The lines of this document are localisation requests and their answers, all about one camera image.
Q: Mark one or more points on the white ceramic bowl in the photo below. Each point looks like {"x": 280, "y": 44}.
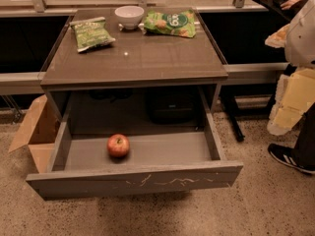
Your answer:
{"x": 129, "y": 17}

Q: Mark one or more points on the grey open drawer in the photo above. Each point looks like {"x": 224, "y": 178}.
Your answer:
{"x": 162, "y": 158}

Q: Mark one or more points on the green snack bag left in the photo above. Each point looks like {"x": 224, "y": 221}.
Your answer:
{"x": 91, "y": 33}

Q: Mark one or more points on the black white sneaker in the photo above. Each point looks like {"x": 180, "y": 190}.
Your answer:
{"x": 283, "y": 155}

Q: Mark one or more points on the red apple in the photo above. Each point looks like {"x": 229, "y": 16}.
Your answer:
{"x": 118, "y": 145}

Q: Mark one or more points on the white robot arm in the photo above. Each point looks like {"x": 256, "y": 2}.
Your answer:
{"x": 299, "y": 50}

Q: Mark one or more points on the black bag under cabinet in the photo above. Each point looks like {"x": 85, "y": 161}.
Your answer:
{"x": 171, "y": 105}

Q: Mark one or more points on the person's hand on laptop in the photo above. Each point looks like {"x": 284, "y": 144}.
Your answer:
{"x": 290, "y": 4}

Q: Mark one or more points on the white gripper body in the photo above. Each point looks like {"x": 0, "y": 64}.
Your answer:
{"x": 301, "y": 43}

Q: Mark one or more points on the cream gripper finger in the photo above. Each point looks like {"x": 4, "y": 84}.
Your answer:
{"x": 278, "y": 38}

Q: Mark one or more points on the brown cardboard box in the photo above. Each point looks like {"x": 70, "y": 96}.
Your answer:
{"x": 38, "y": 132}

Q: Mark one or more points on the green chip bag right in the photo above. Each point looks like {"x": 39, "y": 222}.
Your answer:
{"x": 177, "y": 24}

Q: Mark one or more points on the grey counter cabinet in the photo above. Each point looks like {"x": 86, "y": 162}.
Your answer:
{"x": 136, "y": 59}

